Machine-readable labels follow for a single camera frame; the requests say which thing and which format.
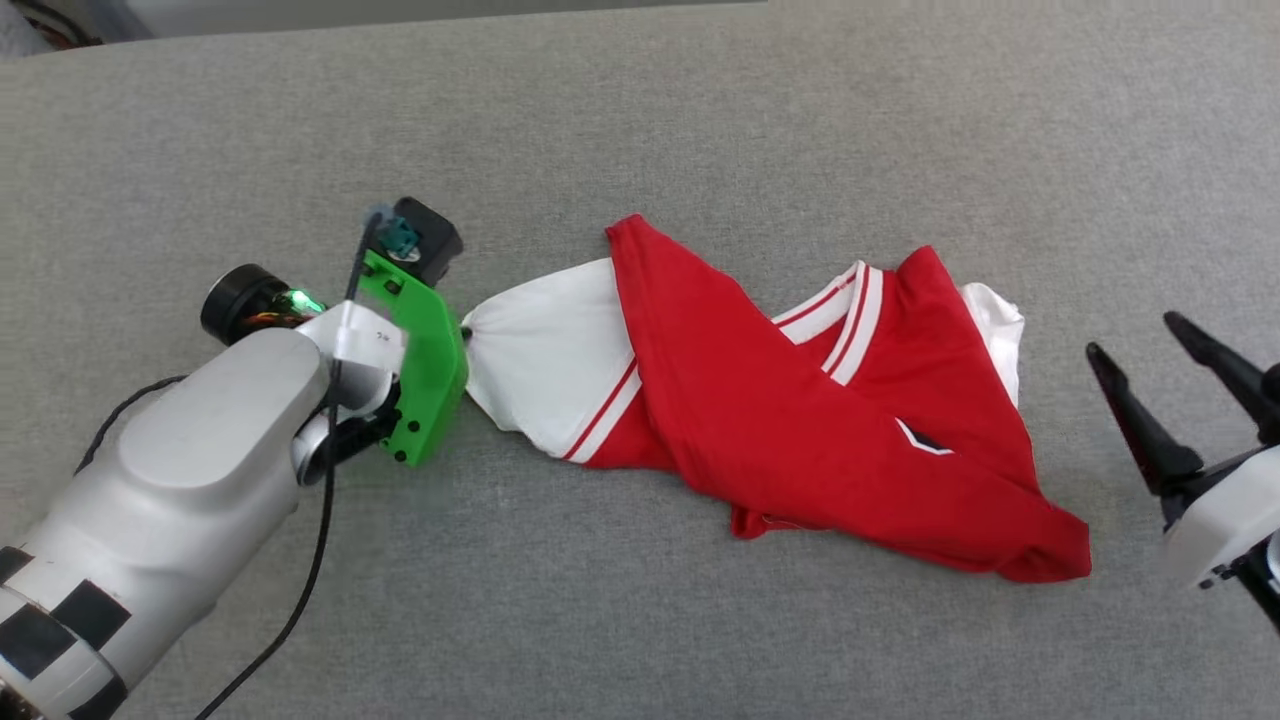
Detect red and white jersey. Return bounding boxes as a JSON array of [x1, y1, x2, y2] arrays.
[[462, 213, 1093, 584]]

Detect red black cable bundle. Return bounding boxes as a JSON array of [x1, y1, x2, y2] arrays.
[[8, 0, 103, 51]]

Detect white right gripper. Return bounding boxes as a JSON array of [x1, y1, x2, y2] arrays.
[[1085, 311, 1280, 636]]

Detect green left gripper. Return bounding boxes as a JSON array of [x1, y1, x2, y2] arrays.
[[355, 248, 473, 469]]

